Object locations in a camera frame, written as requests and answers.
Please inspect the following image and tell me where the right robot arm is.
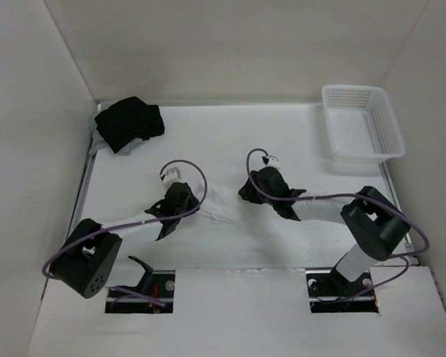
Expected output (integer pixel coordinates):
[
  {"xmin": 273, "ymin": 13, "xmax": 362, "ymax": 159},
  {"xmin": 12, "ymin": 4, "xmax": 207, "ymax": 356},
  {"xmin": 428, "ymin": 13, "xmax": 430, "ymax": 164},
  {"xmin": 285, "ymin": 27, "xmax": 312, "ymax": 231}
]
[{"xmin": 238, "ymin": 167, "xmax": 410, "ymax": 295}]

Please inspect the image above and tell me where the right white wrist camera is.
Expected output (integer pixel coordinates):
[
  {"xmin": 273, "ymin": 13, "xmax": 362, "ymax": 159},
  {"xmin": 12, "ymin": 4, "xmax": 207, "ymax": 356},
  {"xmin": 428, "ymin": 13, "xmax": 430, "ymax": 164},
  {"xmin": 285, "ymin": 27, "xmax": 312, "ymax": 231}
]
[{"xmin": 262, "ymin": 155, "xmax": 281, "ymax": 170}]

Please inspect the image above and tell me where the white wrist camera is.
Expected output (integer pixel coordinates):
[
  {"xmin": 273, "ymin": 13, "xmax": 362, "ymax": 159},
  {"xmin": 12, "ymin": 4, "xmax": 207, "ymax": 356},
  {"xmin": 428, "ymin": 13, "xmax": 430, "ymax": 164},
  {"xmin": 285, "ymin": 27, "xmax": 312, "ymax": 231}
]
[
  {"xmin": 160, "ymin": 167, "xmax": 181, "ymax": 190},
  {"xmin": 262, "ymin": 155, "xmax": 281, "ymax": 170}
]

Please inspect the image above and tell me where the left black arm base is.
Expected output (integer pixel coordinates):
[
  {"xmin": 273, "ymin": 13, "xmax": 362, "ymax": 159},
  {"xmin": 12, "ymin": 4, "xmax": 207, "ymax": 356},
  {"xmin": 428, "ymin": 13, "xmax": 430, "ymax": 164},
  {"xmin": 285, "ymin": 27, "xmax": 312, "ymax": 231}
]
[{"xmin": 105, "ymin": 256, "xmax": 175, "ymax": 315}]

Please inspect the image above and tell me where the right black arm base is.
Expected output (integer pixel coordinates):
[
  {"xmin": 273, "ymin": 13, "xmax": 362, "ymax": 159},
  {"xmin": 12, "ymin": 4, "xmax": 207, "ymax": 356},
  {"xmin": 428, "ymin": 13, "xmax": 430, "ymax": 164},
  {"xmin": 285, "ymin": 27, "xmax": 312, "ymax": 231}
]
[{"xmin": 306, "ymin": 270, "xmax": 378, "ymax": 313}]

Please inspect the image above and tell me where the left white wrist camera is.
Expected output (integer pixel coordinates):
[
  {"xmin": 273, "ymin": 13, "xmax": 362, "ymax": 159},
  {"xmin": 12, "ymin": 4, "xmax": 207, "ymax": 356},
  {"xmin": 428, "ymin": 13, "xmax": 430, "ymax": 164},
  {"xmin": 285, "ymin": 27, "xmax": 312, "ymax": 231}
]
[{"xmin": 160, "ymin": 167, "xmax": 181, "ymax": 190}]

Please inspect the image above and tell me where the white plastic basket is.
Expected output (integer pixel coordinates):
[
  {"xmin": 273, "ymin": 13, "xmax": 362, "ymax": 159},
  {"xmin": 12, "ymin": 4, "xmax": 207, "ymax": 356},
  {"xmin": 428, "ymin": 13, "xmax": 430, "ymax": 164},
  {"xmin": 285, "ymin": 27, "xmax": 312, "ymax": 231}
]
[{"xmin": 321, "ymin": 85, "xmax": 406, "ymax": 164}]

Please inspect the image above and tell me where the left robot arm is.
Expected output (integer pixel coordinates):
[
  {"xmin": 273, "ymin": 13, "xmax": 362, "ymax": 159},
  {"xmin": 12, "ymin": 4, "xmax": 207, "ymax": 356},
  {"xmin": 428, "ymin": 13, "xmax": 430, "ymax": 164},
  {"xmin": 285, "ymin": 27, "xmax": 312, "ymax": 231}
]
[{"xmin": 42, "ymin": 180, "xmax": 208, "ymax": 299}]

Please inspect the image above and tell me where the black folded tank top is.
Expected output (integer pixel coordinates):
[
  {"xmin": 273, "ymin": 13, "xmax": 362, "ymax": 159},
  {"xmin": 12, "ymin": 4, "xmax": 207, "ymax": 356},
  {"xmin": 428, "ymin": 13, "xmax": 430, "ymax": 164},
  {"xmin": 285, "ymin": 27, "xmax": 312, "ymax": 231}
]
[{"xmin": 95, "ymin": 97, "xmax": 165, "ymax": 154}]

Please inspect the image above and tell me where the white tank top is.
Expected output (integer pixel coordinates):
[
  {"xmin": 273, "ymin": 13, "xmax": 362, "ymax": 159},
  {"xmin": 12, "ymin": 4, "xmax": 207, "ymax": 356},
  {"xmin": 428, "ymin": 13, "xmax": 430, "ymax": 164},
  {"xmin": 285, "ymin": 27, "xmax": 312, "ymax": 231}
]
[{"xmin": 198, "ymin": 181, "xmax": 242, "ymax": 225}]

